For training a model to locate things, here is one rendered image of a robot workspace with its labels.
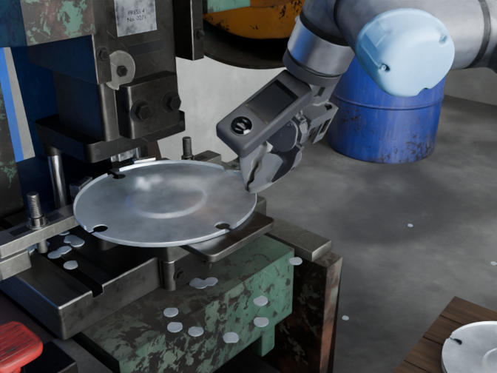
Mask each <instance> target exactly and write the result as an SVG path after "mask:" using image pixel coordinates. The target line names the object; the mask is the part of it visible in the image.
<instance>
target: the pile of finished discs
mask: <svg viewBox="0 0 497 373"><path fill-rule="evenodd" d="M442 372H443V373H497V321H483V322H477V323H470V324H467V325H465V326H462V327H460V328H458V329H457V330H455V331H454V332H452V335H451V336H450V337H449V339H446V341H445V342H444V345H443V348H442Z"/></svg>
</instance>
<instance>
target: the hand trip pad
mask: <svg viewBox="0 0 497 373"><path fill-rule="evenodd" d="M42 351H43V345H42V342H41V340H40V338H39V337H38V336H37V335H35V334H34V333H33V332H32V331H31V330H29V329H28V328H27V327H26V326H25V325H24V324H23V323H20V322H16V321H10V322H9V323H5V324H3V325H1V326H0V373H19V372H20V371H21V367H22V366H24V365H26V364H27V363H29V362H31V361H32V360H35V359H36V358H37V357H38V356H40V354H41V353H42Z"/></svg>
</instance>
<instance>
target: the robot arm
mask: <svg viewBox="0 0 497 373"><path fill-rule="evenodd" d="M295 22H296V24H295V26H294V29H293V31H292V34H291V36H290V39H289V40H288V46H287V48H286V51H285V53H284V56H283V63H284V65H285V67H286V69H287V70H283V71H282V72H281V73H279V74H278V75H276V76H275V77H274V78H273V79H272V80H270V81H269V82H268V83H267V84H265V85H264V86H263V87H261V88H260V89H259V90H258V91H257V92H256V93H254V94H253V95H252V96H250V97H249V98H248V99H246V100H245V101H244V102H243V103H242V104H241V105H240V106H238V107H237V108H236V109H234V110H233V111H232V112H230V113H229V114H228V115H227V116H226V117H225V118H223V119H222V120H221V121H219V122H218V123H217V125H216V133H217V137H218V138H219V139H220V140H221V141H222V142H224V143H225V144H226V145H227V146H228V147H229V148H230V149H231V150H233V151H234V152H235V153H236V154H237V155H238V156H239V157H240V169H241V173H242V177H243V183H244V187H245V190H246V191H248V192H249V193H250V194H252V193H256V192H260V191H262V190H264V189H265V188H267V187H269V186H271V185H272V184H273V183H274V182H276V181H278V180H279V179H280V178H281V177H283V176H284V175H286V174H287V173H289V172H290V171H292V170H293V169H294V168H295V167H296V166H297V165H298V163H299V162H300V160H301V157H302V153H301V151H302V150H303V149H304V146H303V145H302V142H304V141H307V140H308V138H311V137H313V139H312V141H311V143H312V144H313V143H315V142H317V141H318V140H320V139H322V137H323V136H324V134H325V132H326V130H327V128H328V126H329V124H330V123H331V121H332V119H333V117H334V115H335V114H336V112H337V110H338V107H336V106H335V105H334V104H332V103H331V102H330V101H329V98H330V96H331V94H332V92H333V91H334V88H335V86H336V85H337V83H338V81H339V79H340V78H341V76H342V74H343V73H345V71H346V70H347V69H348V67H349V65H350V63H351V61H352V59H353V57H354V56H355V55H356V58H357V61H358V62H359V65H360V66H361V68H362V69H363V70H364V71H365V72H366V73H367V74H368V75H369V76H370V77H371V78H372V79H373V80H374V81H375V83H376V84H377V86H378V87H379V88H380V89H381V90H382V91H384V92H385V93H387V94H388V95H392V96H396V97H403V98H404V97H411V96H415V95H418V94H419V92H421V91H423V90H425V89H427V90H429V89H431V88H432V87H434V86H435V85H436V84H438V83H439V82H440V81H441V80H442V79H443V78H444V76H445V75H446V74H447V72H448V70H461V69H470V68H480V67H487V68H490V69H491V70H492V71H493V72H495V73H496V74H497V0H305V2H304V5H303V6H302V9H301V11H300V14H299V15H298V16H297V17H296V18H295ZM328 107H330V109H328ZM327 120H328V122H327V124H326V125H325V128H324V130H323V131H322V132H321V133H320V130H321V129H322V126H323V125H324V123H325V121H327ZM272 147H273V148H274V149H273V150H272V151H271V148H272ZM261 160H262V168H261V170H260V171H259V172H258V173H256V174H255V177H254V172H255V170H256V168H258V166H259V165H258V163H259V162H260V161H261Z"/></svg>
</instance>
